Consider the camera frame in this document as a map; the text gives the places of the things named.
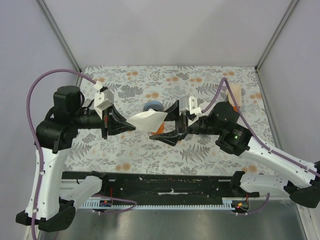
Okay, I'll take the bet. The white cable duct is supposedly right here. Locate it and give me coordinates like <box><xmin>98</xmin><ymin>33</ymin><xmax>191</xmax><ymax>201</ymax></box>
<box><xmin>79</xmin><ymin>197</ymin><xmax>249</xmax><ymax>211</ymax></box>

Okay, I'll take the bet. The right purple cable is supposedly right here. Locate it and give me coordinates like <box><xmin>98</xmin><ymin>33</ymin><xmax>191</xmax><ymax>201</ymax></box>
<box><xmin>201</xmin><ymin>77</ymin><xmax>320</xmax><ymax>216</ymax></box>

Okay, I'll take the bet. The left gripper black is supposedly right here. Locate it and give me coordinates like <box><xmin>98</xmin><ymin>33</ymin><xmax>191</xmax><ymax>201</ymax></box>
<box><xmin>71</xmin><ymin>103</ymin><xmax>136</xmax><ymax>139</ymax></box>

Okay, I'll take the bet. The coffee filter box orange black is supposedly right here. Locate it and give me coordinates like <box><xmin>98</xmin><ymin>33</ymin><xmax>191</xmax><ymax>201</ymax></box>
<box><xmin>226</xmin><ymin>83</ymin><xmax>242</xmax><ymax>112</ymax></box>

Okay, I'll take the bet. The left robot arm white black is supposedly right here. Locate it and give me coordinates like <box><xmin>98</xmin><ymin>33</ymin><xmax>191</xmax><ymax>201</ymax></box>
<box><xmin>15</xmin><ymin>85</ymin><xmax>136</xmax><ymax>233</ymax></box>

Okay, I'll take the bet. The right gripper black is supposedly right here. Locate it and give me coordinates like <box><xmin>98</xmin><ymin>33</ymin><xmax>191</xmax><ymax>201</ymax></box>
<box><xmin>150</xmin><ymin>99</ymin><xmax>223</xmax><ymax>147</ymax></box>

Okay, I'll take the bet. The floral tablecloth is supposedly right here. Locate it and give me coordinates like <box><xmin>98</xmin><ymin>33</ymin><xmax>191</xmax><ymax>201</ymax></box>
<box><xmin>64</xmin><ymin>66</ymin><xmax>273</xmax><ymax>176</ymax></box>

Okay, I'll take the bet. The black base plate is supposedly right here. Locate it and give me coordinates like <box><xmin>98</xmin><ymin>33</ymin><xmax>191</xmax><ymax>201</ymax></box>
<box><xmin>61</xmin><ymin>171</ymin><xmax>261</xmax><ymax>200</ymax></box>

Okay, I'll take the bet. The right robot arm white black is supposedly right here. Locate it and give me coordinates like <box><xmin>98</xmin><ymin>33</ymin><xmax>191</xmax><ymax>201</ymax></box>
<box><xmin>143</xmin><ymin>98</ymin><xmax>320</xmax><ymax>209</ymax></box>

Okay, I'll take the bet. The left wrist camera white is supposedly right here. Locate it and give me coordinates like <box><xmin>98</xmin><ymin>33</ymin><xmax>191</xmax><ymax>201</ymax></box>
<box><xmin>93</xmin><ymin>87</ymin><xmax>114</xmax><ymax>120</ymax></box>

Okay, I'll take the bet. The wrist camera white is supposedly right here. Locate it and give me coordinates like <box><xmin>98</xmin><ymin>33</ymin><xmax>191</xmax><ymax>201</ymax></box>
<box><xmin>178</xmin><ymin>95</ymin><xmax>203</xmax><ymax>117</ymax></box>
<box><xmin>93</xmin><ymin>87</ymin><xmax>114</xmax><ymax>120</ymax></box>

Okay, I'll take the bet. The aluminium frame post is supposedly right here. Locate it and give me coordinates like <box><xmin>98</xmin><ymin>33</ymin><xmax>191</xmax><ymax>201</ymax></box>
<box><xmin>35</xmin><ymin>0</ymin><xmax>82</xmax><ymax>73</ymax></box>
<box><xmin>254</xmin><ymin>0</ymin><xmax>300</xmax><ymax>73</ymax></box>

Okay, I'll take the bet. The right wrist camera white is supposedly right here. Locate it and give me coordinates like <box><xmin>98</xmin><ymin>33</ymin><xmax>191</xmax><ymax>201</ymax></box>
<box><xmin>178</xmin><ymin>95</ymin><xmax>203</xmax><ymax>117</ymax></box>

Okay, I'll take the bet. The right aluminium frame post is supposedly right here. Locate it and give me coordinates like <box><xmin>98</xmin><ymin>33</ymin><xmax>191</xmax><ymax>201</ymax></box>
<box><xmin>254</xmin><ymin>0</ymin><xmax>300</xmax><ymax>73</ymax></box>

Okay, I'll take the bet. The blue plastic dripper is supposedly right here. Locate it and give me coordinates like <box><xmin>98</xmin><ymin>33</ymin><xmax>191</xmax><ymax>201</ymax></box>
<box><xmin>142</xmin><ymin>100</ymin><xmax>165</xmax><ymax>112</ymax></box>

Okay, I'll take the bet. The orange glass carafe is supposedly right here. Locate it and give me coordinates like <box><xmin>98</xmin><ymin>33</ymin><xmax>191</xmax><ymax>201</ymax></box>
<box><xmin>156</xmin><ymin>123</ymin><xmax>165</xmax><ymax>134</ymax></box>

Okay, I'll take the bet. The left aluminium frame post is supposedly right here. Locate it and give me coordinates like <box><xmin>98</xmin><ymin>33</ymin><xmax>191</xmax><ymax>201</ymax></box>
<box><xmin>35</xmin><ymin>0</ymin><xmax>82</xmax><ymax>73</ymax></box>

